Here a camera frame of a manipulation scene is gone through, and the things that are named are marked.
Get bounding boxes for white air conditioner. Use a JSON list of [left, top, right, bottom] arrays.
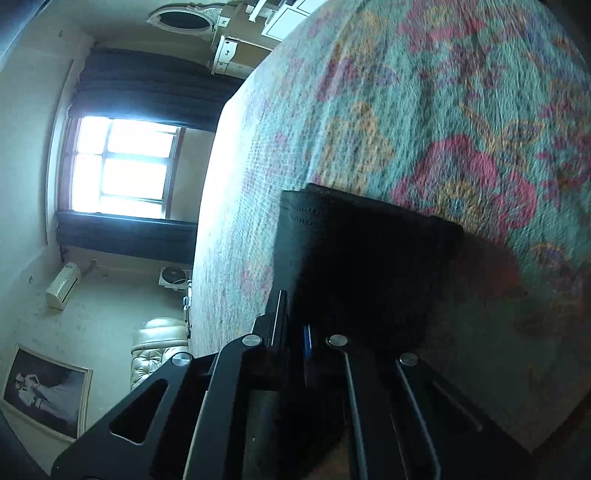
[[45, 262, 82, 311]]

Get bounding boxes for floral printed blanket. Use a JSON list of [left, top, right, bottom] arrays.
[[189, 0, 591, 455]]

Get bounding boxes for white round fan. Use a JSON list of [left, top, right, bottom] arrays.
[[158, 266, 192, 289]]

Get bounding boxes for framed wall picture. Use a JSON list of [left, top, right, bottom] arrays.
[[1, 344, 93, 440]]

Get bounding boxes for cream tufted headboard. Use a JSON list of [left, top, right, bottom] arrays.
[[129, 316, 191, 392]]

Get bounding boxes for ornate oval mirror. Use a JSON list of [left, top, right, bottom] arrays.
[[147, 4, 219, 37]]

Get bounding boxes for cream dresser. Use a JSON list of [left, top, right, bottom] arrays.
[[210, 32, 282, 77]]

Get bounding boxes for black pants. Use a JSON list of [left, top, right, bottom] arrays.
[[274, 183, 464, 464]]

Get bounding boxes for dark curtain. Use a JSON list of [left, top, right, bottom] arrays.
[[69, 46, 245, 134], [55, 210, 198, 265]]

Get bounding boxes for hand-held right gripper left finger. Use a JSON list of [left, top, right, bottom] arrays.
[[51, 290, 291, 480]]

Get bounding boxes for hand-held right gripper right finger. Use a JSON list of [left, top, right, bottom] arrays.
[[302, 325, 539, 480]]

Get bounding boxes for window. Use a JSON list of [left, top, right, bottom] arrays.
[[62, 117, 185, 215]]

